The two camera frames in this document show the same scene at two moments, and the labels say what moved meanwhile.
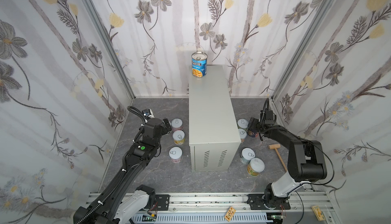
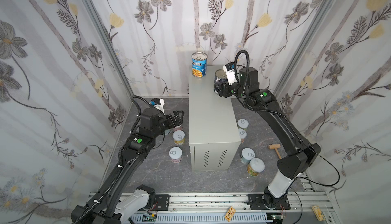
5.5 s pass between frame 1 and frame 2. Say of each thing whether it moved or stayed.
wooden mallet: stayed
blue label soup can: stayed
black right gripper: moved
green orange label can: stayed
